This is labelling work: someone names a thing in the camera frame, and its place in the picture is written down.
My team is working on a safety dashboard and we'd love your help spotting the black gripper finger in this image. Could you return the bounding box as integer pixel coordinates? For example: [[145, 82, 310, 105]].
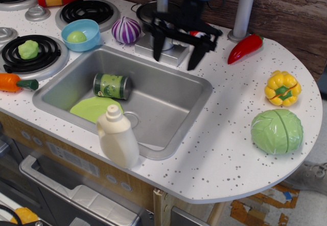
[[187, 43, 208, 71], [152, 26, 166, 61]]

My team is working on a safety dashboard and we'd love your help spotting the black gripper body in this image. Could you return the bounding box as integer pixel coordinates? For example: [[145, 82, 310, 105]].
[[151, 12, 222, 52]]

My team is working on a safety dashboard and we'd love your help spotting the cream detergent bottle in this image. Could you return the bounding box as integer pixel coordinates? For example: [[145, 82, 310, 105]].
[[96, 104, 139, 168]]

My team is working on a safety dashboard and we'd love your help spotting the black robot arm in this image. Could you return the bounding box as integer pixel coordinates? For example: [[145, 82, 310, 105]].
[[151, 0, 222, 71]]

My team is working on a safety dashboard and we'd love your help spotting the silver sink basin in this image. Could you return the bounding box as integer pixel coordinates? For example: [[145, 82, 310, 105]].
[[33, 46, 213, 160]]

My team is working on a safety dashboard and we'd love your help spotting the red white sushi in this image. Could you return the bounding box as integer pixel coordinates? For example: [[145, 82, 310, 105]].
[[189, 31, 206, 38]]

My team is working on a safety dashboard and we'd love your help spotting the silver toy faucet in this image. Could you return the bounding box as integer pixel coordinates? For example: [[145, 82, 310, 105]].
[[135, 0, 189, 66]]

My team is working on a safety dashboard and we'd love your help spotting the black pot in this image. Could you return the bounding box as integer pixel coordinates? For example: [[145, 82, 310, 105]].
[[136, 1, 180, 33]]

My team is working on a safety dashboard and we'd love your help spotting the purple striped onion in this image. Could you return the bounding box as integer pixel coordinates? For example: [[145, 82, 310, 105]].
[[111, 16, 141, 44]]

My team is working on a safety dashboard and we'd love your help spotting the red chili pepper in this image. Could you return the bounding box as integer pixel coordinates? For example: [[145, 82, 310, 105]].
[[227, 34, 264, 64]]

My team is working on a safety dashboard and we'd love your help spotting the grey support pole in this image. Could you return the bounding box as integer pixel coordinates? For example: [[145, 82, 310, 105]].
[[228, 0, 254, 43]]

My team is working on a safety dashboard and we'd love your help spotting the back right stove burner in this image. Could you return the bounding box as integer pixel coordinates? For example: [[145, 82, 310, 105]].
[[55, 0, 120, 33]]

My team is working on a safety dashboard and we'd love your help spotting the green pea can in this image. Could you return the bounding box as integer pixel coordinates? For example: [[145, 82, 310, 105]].
[[93, 73, 132, 100]]

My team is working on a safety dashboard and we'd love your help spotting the light blue bowl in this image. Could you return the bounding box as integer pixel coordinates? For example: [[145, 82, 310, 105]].
[[61, 19, 101, 52]]

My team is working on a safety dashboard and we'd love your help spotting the green ball in bowl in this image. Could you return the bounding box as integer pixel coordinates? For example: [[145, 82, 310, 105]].
[[66, 31, 87, 43]]

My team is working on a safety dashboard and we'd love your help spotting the yellow bell pepper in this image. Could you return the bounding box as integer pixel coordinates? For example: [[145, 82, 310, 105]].
[[264, 70, 301, 106]]

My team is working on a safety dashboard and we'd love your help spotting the light green plate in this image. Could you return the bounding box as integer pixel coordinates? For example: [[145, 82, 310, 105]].
[[70, 96, 124, 123]]

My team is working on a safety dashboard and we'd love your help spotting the front left stove burner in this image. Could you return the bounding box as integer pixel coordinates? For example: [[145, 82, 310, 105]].
[[1, 35, 69, 81]]

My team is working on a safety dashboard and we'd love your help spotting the green cabbage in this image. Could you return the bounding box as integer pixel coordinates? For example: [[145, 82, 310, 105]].
[[251, 109, 303, 154]]

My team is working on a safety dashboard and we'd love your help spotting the grey stove knob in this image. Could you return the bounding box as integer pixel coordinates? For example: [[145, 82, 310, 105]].
[[0, 27, 18, 44], [25, 5, 51, 22]]

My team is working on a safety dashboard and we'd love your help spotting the green lettuce piece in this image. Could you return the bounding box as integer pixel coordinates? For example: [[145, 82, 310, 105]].
[[18, 40, 39, 60]]

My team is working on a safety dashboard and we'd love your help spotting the grey stove knob left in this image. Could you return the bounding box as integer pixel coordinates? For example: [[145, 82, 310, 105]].
[[0, 27, 18, 44]]

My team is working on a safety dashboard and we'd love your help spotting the orange toy carrot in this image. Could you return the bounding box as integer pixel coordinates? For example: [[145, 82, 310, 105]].
[[1, 73, 39, 92]]

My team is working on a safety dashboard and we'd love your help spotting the silver oven door handle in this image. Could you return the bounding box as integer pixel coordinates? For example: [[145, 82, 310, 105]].
[[19, 155, 142, 225]]

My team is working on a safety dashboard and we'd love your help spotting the yellow object with black cable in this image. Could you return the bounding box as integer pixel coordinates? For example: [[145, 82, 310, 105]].
[[1, 205, 39, 225]]

